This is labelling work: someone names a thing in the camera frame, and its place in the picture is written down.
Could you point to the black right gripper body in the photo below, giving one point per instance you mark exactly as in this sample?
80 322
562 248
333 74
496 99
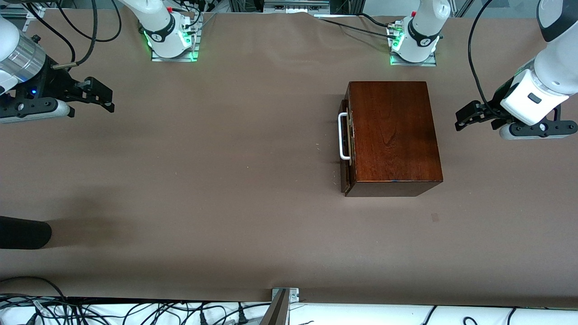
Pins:
50 84

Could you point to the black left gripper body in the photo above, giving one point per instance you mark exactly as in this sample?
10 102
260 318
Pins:
497 100

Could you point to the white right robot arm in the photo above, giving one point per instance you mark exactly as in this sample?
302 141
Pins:
160 22

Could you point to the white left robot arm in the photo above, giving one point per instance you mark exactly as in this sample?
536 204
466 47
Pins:
555 63

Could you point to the dark brown wooden cabinet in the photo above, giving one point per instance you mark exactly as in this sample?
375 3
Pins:
393 135

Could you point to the brown table cover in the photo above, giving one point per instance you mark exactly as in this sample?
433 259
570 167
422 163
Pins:
226 135

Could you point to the black foam cylinder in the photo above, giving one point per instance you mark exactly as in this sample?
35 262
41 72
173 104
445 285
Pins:
22 232

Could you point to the grey electronics box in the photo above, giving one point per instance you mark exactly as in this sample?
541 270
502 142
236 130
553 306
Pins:
295 5

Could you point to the aluminium frame rail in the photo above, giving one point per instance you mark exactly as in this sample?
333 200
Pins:
31 14

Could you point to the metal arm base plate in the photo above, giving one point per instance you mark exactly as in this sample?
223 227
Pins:
174 58
413 63

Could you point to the small metal bracket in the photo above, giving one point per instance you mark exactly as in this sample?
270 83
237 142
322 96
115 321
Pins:
293 295

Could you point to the grey slanted post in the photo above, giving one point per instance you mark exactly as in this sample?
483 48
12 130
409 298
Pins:
276 313

